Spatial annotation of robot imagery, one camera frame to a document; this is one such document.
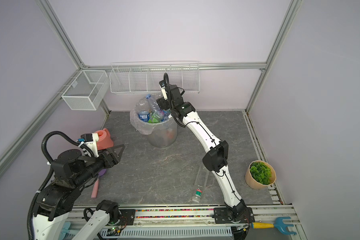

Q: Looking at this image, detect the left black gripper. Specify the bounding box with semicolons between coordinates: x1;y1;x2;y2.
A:
74;144;125;188

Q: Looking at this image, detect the lime green label bottle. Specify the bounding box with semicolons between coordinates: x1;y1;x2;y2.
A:
148;110;165;124

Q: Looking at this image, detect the tall clear bottle green-red cap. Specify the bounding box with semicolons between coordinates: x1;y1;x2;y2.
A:
192;165;210;203

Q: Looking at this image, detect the blue cartoon label water bottle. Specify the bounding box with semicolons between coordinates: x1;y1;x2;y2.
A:
146;94;161;114

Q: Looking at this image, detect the orange NFC juice bottle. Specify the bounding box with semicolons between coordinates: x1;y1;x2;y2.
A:
165;129;177;141

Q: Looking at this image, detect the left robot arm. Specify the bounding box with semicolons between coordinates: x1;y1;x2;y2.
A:
27;131;125;240

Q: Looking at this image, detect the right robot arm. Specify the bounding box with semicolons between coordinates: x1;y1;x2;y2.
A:
159;73;250;223

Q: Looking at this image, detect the clear plastic bin liner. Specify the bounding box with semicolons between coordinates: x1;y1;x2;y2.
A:
130;94;178;135

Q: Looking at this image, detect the grey mesh waste bin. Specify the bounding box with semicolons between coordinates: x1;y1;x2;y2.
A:
141;126;178;148

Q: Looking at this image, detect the pink watering can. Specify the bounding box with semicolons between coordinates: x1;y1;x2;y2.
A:
96;128;114;150

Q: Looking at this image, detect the small white mesh basket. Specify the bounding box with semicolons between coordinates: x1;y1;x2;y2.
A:
62;70;110;111

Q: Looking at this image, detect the teal toy shovel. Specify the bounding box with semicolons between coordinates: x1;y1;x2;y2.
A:
58;222;79;240

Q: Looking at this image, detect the potted green plant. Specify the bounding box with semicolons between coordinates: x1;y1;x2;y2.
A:
245;160;277;190

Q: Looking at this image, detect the blue yellow toy rake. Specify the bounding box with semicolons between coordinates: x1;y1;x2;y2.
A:
250;217;297;235

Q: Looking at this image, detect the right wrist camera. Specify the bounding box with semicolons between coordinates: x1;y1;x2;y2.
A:
159;80;168;100

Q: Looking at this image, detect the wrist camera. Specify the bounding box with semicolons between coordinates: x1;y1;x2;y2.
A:
159;80;168;100
78;133;99;158

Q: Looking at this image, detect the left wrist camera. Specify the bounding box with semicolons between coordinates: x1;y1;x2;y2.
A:
78;133;99;158

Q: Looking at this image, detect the long white wire shelf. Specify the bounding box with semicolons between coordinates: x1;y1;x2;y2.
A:
110;61;201;94

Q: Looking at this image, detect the purple spoon pink handle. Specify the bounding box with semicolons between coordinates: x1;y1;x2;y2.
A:
91;169;107;199

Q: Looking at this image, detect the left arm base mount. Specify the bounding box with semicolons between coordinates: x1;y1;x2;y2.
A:
108;209;136;226

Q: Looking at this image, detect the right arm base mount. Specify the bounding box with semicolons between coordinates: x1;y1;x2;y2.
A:
212;207;255;224

